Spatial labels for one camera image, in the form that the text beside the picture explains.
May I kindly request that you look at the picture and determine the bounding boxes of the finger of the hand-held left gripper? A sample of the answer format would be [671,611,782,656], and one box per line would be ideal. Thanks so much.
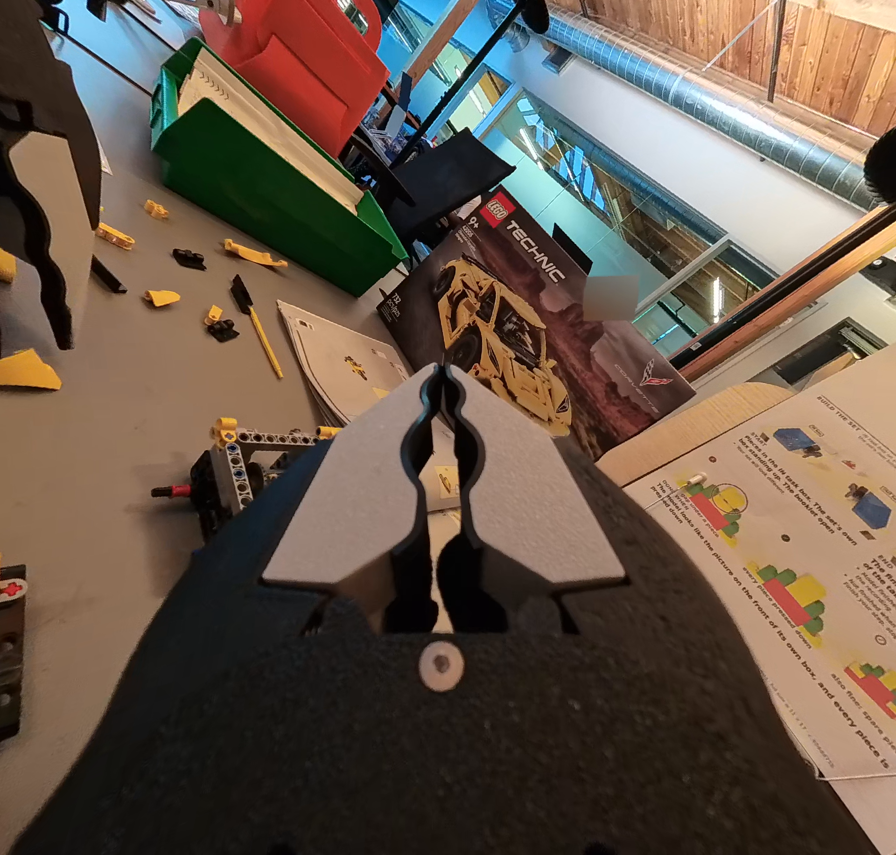
[7,131,97,351]

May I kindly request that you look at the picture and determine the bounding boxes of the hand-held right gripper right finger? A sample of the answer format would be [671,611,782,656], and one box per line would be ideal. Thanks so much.
[447,365,627,616]

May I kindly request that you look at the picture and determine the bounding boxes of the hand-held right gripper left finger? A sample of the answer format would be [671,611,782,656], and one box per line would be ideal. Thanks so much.
[261,364,447,633]

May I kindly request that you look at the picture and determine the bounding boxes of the partly built yellow toy car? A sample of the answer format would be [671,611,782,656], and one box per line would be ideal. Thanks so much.
[150,417,344,542]

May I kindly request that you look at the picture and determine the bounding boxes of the yellow toy beam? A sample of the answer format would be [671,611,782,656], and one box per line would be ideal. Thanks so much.
[0,349,63,391]

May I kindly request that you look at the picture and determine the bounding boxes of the white stand with wooden board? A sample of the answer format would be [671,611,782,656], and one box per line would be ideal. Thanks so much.
[595,381,896,855]

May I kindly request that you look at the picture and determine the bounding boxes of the grey instruction booklet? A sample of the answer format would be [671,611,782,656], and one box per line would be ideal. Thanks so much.
[278,300,464,514]

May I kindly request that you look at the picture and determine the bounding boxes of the toy car set box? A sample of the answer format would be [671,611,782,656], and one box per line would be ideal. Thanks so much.
[378,187,697,462]

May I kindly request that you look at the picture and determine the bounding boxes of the yellow curved toy piece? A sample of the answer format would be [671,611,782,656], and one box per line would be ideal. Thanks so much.
[224,238,288,269]

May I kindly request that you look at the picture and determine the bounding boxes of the green plastic bin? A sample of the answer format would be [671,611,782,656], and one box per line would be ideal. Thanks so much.
[150,36,409,298]

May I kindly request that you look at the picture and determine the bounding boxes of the printed white paper bag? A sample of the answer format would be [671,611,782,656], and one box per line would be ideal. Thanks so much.
[177,49,366,214]

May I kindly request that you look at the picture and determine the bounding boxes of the printed instruction sheet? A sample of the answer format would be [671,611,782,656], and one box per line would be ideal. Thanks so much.
[625,348,896,780]

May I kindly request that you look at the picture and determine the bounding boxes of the orange plastic tote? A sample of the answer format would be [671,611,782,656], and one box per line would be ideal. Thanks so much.
[199,0,390,161]

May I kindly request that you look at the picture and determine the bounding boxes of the black office chair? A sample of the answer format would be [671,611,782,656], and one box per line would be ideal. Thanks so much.
[346,127,518,263]

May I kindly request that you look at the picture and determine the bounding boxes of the black toy frame piece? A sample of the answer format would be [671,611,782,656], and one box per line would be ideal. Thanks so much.
[0,564,28,742]

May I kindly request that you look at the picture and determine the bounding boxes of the silver ventilation duct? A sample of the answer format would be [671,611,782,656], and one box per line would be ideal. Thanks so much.
[486,0,884,210]

